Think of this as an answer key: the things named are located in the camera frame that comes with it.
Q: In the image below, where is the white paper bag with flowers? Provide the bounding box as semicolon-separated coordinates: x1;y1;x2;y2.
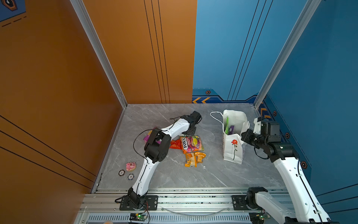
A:
210;110;250;164

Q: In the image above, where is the large green chips bag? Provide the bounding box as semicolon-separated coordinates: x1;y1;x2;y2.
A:
225;117;229;135

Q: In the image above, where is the purple snack bag white label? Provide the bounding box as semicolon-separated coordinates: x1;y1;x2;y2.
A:
227;126;235;135

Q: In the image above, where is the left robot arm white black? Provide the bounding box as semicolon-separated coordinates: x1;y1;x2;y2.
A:
128;111;202;205

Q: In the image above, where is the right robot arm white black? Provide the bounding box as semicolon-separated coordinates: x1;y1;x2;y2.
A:
241;129;333;224

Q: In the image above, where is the colourful candy bag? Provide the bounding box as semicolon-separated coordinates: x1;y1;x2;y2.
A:
180;135;204;154

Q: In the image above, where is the purple grape candy bag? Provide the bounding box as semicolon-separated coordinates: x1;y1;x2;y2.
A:
143;130;153;142

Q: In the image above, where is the red snack packet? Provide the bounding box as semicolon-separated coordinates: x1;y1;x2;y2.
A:
170;139;183;150

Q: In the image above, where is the orange snack packet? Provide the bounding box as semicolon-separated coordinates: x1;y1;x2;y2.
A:
185;151;206;167

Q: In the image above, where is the circuit board right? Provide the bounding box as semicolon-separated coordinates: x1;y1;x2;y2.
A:
249;213;267;224

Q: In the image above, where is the pink donut sticker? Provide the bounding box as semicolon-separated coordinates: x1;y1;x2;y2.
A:
125;162;137;172

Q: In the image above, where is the green circuit board left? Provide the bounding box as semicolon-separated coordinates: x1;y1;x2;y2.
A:
129;213;149;224

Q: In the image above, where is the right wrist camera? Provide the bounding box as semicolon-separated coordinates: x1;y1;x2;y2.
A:
254;117;280;137

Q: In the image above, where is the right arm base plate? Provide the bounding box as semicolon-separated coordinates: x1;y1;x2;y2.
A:
231;195;249;211

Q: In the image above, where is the aluminium rail frame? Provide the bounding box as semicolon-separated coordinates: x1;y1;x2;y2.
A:
75;188;294;224

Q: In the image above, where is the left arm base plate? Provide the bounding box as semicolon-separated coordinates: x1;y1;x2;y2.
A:
119;195;158;211

